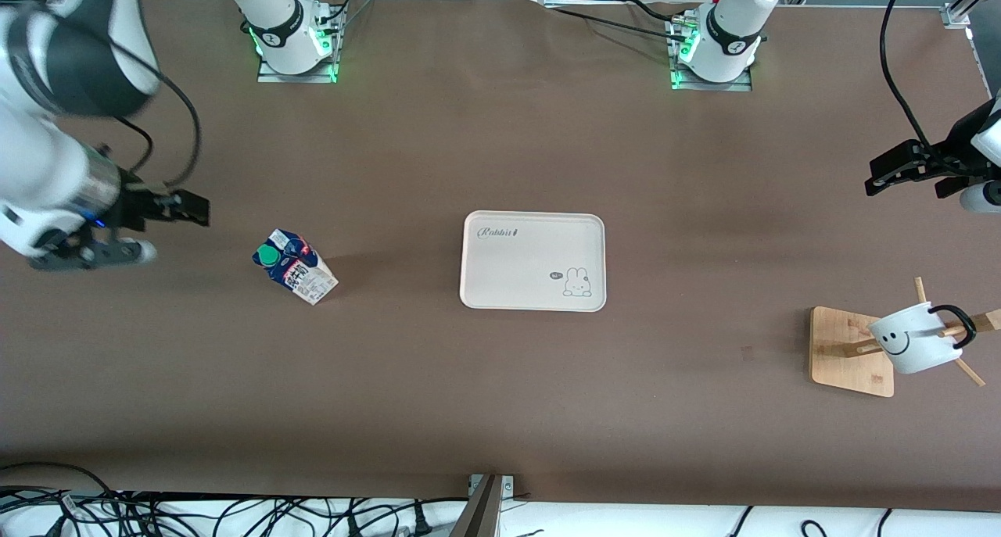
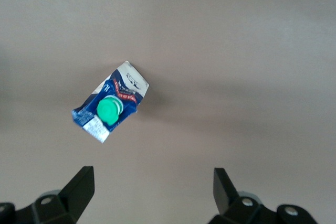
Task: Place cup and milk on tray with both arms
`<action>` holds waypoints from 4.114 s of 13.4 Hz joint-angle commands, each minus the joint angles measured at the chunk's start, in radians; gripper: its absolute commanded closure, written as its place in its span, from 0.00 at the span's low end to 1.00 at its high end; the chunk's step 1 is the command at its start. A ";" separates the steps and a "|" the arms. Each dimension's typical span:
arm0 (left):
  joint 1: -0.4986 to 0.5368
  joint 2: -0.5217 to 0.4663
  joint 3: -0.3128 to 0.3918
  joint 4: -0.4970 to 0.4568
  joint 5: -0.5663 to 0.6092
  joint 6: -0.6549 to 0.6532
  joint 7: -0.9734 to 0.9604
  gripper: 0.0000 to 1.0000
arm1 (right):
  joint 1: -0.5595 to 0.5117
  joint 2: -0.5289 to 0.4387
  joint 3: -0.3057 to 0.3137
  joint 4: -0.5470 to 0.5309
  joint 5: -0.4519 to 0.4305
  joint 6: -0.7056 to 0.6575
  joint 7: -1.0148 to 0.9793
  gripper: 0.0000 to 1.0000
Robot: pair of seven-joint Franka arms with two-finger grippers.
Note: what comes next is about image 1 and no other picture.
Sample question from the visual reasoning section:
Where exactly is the blue white milk carton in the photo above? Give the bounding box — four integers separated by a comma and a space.
252, 228, 339, 306

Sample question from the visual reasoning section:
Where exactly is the white smiley face mug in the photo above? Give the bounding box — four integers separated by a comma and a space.
868, 303, 979, 376

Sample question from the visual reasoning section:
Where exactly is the cream rabbit print tray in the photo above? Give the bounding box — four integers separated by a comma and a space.
459, 210, 608, 313

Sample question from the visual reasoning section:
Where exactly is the wooden mug tree stand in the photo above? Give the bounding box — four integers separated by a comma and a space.
809, 277, 1001, 399

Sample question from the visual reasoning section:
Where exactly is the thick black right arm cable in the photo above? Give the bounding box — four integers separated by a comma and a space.
94, 21, 203, 191

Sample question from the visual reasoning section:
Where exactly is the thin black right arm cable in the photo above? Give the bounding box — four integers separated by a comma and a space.
116, 117, 155, 175

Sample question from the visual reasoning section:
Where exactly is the aluminium corner post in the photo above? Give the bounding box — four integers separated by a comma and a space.
942, 0, 1001, 30

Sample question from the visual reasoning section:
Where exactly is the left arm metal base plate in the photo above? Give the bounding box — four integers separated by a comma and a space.
668, 12, 754, 93

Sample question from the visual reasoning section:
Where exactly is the black floor cable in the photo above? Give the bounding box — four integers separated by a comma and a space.
0, 461, 120, 516

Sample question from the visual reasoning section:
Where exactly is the black base cable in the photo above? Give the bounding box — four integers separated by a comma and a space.
622, 0, 694, 24
557, 8, 691, 41

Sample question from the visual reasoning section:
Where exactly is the aluminium profile post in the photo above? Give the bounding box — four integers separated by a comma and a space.
450, 474, 515, 537

